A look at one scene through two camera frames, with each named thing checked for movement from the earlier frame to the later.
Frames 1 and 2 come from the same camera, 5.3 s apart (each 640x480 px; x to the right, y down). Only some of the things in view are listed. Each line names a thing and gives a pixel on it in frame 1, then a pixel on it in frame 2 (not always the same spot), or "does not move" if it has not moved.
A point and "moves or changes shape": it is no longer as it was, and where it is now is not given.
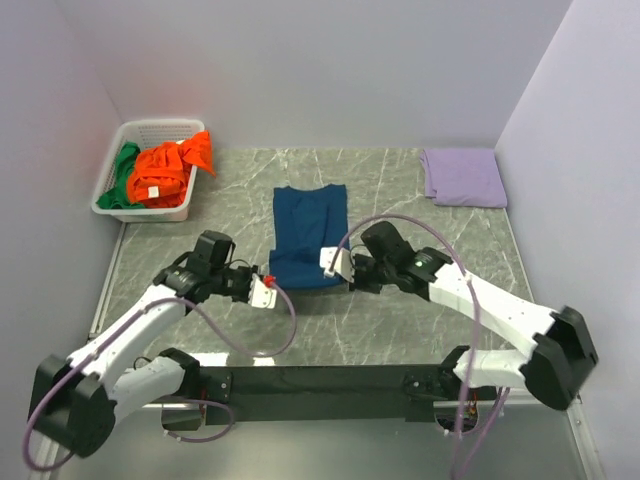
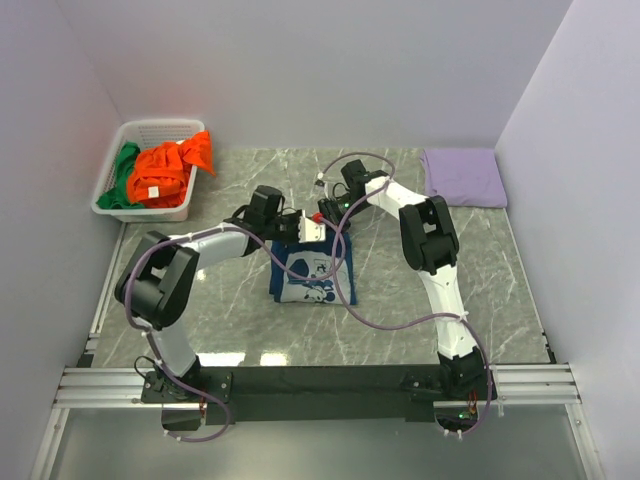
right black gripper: x=357 y=285 -> x=327 y=209
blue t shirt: x=306 y=222 moves or changes shape
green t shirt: x=118 y=197 does not move
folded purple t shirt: x=463 y=177 does not move
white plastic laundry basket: x=144 y=133 does not move
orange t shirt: x=159 y=176 does not move
